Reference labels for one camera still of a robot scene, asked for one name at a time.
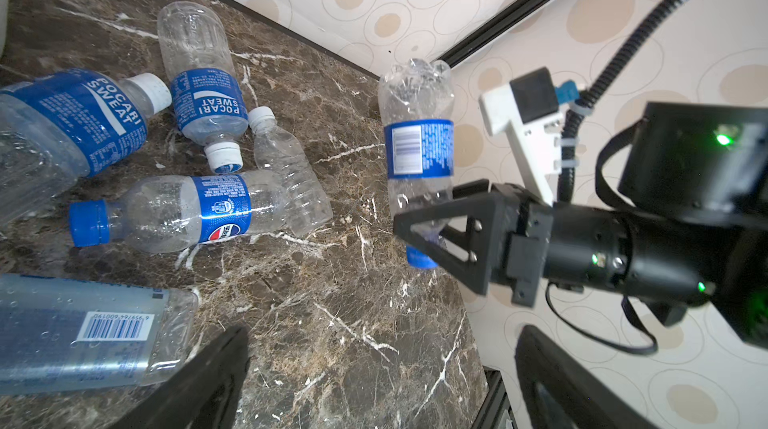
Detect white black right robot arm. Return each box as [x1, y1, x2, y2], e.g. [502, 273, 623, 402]
[393, 0, 767, 348]

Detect Pocari Sweat bottle label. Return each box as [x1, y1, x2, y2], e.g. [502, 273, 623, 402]
[157, 1, 248, 174]

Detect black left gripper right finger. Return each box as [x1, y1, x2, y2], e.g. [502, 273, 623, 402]
[515, 325, 654, 428]

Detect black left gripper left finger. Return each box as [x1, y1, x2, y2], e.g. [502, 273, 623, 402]
[112, 326, 250, 428]

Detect small Pepsi label bottle back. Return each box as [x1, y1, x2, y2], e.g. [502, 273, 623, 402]
[377, 58, 456, 270]

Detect clear bottle barcode blue cap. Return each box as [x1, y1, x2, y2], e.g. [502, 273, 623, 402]
[1, 274, 199, 395]

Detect Pepsi water bottle blue cap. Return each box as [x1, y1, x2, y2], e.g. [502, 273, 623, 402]
[68, 170, 289, 254]

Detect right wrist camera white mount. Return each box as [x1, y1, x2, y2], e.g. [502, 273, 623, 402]
[479, 68, 579, 205]

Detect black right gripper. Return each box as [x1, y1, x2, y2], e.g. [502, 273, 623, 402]
[393, 179, 554, 308]

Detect Pocari Sweat bottle lying sideways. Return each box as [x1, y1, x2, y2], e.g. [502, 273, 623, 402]
[1, 69, 172, 225]

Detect clear unlabelled crushed bottle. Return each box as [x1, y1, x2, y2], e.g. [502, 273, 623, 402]
[248, 106, 333, 238]

